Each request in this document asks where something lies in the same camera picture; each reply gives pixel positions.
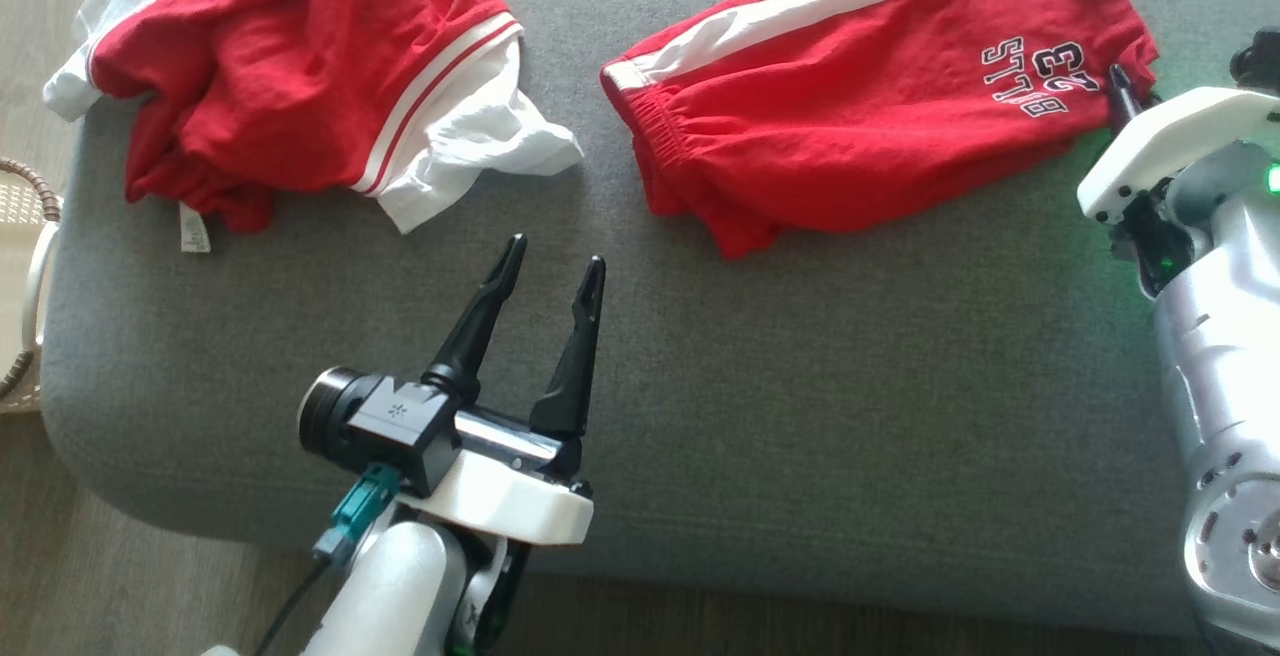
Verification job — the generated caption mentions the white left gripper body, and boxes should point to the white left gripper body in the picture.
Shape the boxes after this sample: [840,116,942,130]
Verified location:
[395,406,596,547]

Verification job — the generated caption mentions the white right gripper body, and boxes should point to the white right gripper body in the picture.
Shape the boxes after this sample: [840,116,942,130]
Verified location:
[1077,86,1280,227]

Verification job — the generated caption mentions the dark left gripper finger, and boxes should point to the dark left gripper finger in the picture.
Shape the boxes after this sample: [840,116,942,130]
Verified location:
[528,255,608,442]
[420,233,529,407]

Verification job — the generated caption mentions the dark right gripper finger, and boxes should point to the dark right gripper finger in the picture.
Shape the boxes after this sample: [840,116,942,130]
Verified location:
[1108,64,1149,132]

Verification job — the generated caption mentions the red shorts with white print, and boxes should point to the red shorts with white print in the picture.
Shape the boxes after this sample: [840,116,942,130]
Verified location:
[600,0,1161,260]

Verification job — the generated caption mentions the red and white t-shirt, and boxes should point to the red and white t-shirt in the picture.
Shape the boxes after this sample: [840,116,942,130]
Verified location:
[43,0,586,255]

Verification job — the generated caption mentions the grey fabric sofa seat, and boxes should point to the grey fabric sofa seat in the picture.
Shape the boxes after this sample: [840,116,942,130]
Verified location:
[40,0,1280,637]

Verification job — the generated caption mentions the woven wicker laundry basket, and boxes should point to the woven wicker laundry basket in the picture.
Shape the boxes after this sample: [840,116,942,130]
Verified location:
[0,158,64,415]

